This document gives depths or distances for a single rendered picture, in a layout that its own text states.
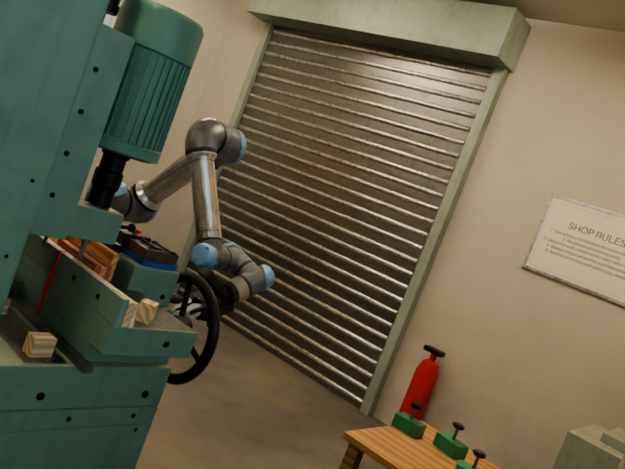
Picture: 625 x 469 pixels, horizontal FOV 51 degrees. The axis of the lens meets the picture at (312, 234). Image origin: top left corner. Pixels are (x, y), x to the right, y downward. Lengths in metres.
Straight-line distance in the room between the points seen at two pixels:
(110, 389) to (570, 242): 3.01
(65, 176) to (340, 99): 3.67
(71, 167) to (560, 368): 3.11
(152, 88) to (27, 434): 0.70
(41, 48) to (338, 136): 3.69
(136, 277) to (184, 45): 0.54
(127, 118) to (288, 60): 3.98
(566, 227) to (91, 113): 3.07
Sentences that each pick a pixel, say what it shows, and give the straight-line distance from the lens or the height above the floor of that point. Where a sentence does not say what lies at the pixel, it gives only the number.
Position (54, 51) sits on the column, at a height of 1.33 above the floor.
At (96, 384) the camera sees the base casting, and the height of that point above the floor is 0.76.
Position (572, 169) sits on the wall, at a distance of 4.03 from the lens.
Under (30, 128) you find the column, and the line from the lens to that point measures 1.25.
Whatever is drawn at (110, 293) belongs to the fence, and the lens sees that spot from 1.30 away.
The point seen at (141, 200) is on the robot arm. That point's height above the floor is 1.02.
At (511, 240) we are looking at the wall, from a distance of 4.05.
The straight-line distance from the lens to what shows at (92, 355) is 1.36.
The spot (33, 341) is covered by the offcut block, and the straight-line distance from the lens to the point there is 1.31.
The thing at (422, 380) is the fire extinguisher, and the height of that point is 0.41.
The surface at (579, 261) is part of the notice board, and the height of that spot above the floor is 1.40.
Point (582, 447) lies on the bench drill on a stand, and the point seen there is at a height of 0.67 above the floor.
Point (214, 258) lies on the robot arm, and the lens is 1.91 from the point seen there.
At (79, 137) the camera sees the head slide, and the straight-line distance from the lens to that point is 1.34.
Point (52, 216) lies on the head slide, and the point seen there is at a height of 1.04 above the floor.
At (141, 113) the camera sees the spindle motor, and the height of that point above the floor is 1.29.
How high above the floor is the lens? 1.29
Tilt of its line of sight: 4 degrees down
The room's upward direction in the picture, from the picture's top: 21 degrees clockwise
